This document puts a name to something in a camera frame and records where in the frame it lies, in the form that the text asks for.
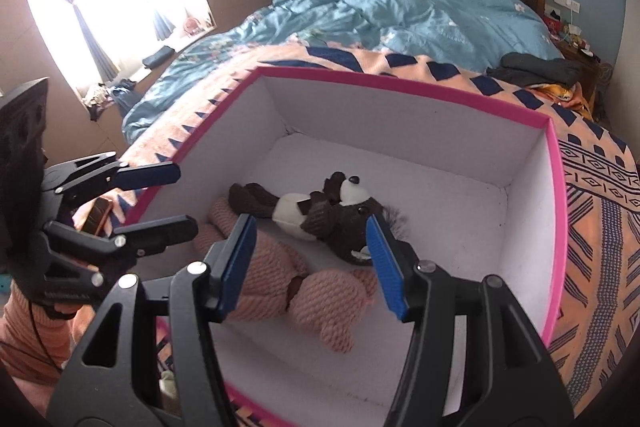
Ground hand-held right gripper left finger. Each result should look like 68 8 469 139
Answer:
47 213 258 427

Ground brown moose plush toy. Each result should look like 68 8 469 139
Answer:
229 172 408 267

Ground pink storage box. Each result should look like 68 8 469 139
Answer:
122 67 568 427

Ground folded dark clothes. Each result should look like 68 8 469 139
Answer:
487 52 583 86

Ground wooden nightstand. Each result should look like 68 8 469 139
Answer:
542 14 613 108

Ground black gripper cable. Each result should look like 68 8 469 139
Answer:
27 302 63 370

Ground orange patterned blanket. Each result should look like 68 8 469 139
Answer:
115 42 640 418

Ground light blue floral quilt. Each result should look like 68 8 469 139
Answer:
122 0 563 142

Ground dark pouch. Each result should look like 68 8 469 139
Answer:
142 47 174 68

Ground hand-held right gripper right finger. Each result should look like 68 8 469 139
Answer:
366 214 576 427

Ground orange cloth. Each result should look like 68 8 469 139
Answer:
530 82 592 118

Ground pink knitted plush toy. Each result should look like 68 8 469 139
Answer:
192 197 378 354

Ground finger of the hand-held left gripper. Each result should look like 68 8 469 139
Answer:
42 215 199 288
42 151 182 208

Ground person's left forearm pink sleeve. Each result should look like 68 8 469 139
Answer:
0 282 101 380

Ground pile of small clutter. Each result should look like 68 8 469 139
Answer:
84 79 146 120

